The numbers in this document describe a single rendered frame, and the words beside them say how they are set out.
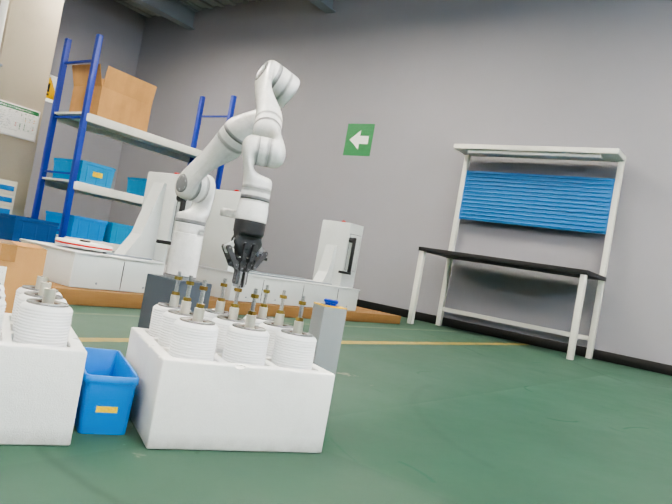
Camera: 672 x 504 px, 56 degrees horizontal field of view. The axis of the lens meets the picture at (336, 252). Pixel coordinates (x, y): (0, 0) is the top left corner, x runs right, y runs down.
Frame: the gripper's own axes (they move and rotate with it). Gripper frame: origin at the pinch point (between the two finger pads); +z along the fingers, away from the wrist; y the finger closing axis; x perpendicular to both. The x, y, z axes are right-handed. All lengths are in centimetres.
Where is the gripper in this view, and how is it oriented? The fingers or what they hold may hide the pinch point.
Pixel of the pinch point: (239, 279)
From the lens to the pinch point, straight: 152.7
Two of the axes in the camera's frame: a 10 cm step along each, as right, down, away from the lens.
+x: -7.2, -1.2, 6.9
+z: -1.8, 9.8, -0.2
